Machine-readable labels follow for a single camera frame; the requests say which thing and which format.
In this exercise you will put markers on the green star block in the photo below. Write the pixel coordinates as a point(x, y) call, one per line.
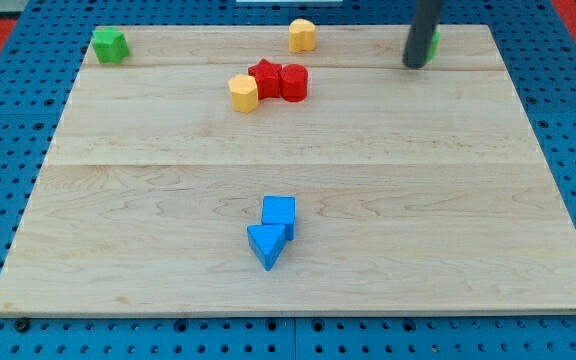
point(109, 45)

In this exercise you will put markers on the wooden board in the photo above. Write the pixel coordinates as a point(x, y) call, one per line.
point(418, 192)

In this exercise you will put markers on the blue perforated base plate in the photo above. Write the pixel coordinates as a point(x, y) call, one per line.
point(42, 45)

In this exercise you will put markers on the dark grey pusher stick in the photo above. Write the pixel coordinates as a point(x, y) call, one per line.
point(419, 43)

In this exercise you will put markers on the blue cube block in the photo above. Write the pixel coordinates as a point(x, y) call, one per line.
point(280, 210)

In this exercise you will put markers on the red star block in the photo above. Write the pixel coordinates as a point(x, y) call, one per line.
point(267, 77)

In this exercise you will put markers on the green block behind stick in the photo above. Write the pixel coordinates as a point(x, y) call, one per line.
point(435, 40)

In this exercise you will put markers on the blue triangle block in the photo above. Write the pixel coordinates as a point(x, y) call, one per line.
point(267, 241)

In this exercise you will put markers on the yellow hexagon block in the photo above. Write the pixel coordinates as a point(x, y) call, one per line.
point(244, 93)

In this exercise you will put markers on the red cylinder block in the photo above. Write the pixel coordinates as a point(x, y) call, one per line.
point(294, 82)

